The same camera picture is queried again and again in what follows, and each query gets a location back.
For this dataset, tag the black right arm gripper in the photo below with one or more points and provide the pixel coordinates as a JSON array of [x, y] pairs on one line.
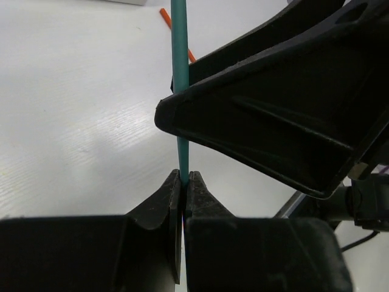
[[365, 201]]

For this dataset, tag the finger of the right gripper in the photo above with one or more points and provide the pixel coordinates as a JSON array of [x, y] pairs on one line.
[[304, 115], [236, 61]]

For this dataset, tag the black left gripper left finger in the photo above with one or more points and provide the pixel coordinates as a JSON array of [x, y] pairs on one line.
[[137, 251]]

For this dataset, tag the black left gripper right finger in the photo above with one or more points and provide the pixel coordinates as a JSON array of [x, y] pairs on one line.
[[227, 253]]

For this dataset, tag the teal chopstick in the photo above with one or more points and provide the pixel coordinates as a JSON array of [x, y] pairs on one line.
[[180, 65]]

